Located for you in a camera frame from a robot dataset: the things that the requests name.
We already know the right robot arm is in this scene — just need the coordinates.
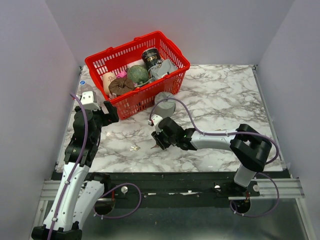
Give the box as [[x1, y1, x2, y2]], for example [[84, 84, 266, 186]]
[[148, 114, 272, 196]]

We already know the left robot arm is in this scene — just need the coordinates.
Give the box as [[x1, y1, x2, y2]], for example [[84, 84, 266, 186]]
[[31, 101, 119, 240]]

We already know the brown fabric pouch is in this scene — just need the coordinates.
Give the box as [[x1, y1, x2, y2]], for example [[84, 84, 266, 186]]
[[108, 77, 135, 97]]

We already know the grey taped cylinder roll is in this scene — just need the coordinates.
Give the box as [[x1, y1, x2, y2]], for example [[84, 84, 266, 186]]
[[153, 91, 176, 119]]

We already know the clear plastic water bottle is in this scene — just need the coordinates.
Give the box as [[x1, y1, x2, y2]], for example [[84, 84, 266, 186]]
[[79, 80, 96, 99]]

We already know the pink small box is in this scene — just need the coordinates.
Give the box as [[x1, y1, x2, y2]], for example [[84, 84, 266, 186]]
[[116, 70, 127, 78]]

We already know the green round melon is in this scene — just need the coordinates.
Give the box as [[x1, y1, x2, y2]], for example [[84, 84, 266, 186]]
[[127, 65, 149, 85]]

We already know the red plastic shopping basket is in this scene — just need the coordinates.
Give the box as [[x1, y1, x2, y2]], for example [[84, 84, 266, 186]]
[[84, 31, 191, 120]]

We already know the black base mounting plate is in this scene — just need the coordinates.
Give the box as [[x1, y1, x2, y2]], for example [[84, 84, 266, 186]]
[[51, 170, 266, 210]]

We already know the black printed can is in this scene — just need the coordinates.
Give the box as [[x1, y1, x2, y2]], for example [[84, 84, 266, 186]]
[[141, 47, 163, 72]]

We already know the grey wrapped bundle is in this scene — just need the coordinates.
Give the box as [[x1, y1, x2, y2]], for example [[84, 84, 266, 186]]
[[149, 59, 178, 81]]

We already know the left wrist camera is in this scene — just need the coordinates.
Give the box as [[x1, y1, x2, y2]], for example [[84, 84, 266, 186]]
[[80, 90, 100, 111]]

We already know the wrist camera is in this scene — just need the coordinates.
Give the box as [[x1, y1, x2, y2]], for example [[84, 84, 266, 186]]
[[80, 90, 100, 111], [148, 114, 163, 133]]

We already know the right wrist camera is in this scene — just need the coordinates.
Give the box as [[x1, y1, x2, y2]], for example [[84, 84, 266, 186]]
[[148, 114, 163, 133]]

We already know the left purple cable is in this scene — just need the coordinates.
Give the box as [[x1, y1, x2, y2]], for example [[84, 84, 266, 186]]
[[47, 92, 142, 240]]

